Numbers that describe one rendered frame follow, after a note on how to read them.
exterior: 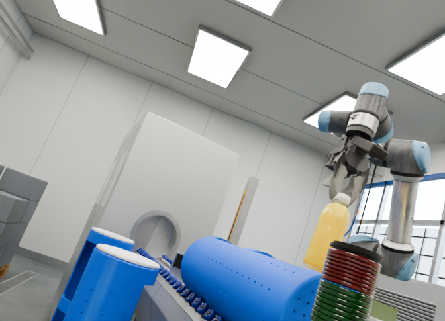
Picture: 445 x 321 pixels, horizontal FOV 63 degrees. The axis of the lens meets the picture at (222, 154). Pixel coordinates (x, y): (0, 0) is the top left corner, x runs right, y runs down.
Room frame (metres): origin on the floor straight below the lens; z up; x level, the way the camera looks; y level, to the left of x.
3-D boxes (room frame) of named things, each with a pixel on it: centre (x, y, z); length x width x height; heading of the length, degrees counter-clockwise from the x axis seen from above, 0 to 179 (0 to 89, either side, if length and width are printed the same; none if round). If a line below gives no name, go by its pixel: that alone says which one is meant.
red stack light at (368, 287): (0.45, -0.20, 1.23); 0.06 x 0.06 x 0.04
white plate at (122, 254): (1.61, 0.22, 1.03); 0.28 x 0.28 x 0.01
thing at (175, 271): (2.20, 0.00, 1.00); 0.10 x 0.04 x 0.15; 108
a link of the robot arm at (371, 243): (1.51, -0.69, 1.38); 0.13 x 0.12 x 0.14; 48
